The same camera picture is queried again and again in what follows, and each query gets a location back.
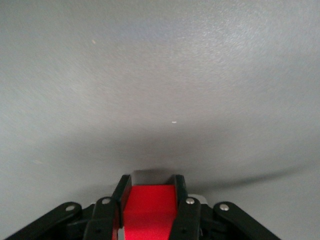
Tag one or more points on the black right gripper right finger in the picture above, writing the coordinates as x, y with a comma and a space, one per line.
187, 217

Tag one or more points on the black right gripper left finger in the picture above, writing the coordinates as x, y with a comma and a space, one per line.
105, 215

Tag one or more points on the small red cube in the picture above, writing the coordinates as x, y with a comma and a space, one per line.
150, 212

